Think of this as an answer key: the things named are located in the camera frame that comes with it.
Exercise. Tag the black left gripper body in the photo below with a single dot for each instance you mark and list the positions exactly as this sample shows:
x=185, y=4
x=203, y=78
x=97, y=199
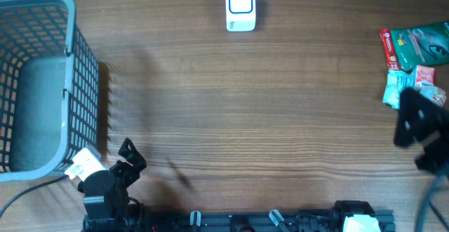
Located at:
x=126, y=176

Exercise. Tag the mint wet wipes packet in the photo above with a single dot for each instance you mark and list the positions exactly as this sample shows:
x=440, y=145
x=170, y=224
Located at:
x=397, y=81

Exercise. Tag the red Nescafe sachet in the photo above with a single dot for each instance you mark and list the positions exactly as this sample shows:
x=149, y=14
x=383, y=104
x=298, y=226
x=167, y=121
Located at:
x=389, y=51

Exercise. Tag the small orange white packet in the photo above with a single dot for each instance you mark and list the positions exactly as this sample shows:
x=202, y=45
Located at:
x=424, y=76

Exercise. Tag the green lid jar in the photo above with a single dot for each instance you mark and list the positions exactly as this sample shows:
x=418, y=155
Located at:
x=434, y=94

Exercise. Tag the green 3M gloves packet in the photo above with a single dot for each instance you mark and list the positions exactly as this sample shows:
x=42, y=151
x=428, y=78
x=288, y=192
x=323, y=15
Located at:
x=425, y=45

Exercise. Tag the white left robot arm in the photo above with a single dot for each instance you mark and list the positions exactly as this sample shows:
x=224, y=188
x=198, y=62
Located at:
x=106, y=200

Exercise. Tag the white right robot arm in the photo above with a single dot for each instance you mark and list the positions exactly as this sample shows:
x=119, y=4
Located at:
x=419, y=121

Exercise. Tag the white barcode scanner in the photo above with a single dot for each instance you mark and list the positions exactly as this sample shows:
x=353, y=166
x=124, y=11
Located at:
x=240, y=15

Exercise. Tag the grey plastic basket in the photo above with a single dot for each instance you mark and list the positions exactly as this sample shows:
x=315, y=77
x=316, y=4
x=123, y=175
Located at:
x=49, y=89

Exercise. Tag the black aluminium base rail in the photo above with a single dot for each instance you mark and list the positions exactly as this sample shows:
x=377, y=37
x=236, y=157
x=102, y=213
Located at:
x=303, y=220

